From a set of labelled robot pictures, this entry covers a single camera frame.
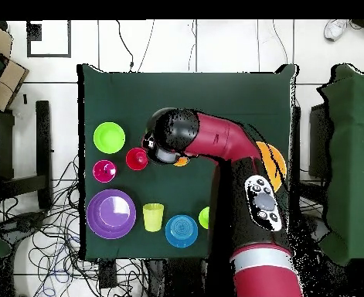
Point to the orange cup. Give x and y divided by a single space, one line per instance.
182 162

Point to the red cup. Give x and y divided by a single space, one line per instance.
132 161

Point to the yellow cup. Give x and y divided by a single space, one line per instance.
153 218

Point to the small green bowl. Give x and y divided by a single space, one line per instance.
109 137

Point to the purple bowl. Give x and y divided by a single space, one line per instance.
96 219

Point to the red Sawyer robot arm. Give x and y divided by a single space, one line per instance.
225 139

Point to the lime green cup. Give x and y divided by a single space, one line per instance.
204 218

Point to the dark green tablecloth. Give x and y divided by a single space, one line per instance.
184 92

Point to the blue bowl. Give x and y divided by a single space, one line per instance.
181 238

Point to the magenta cup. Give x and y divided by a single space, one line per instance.
101 173

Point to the large orange bowl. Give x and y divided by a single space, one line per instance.
276 167

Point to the black power adapter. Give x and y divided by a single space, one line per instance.
107 275

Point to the black box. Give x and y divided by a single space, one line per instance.
317 139

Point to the white shoe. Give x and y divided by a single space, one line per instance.
334 29

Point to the black chair frame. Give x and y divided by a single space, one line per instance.
43 139

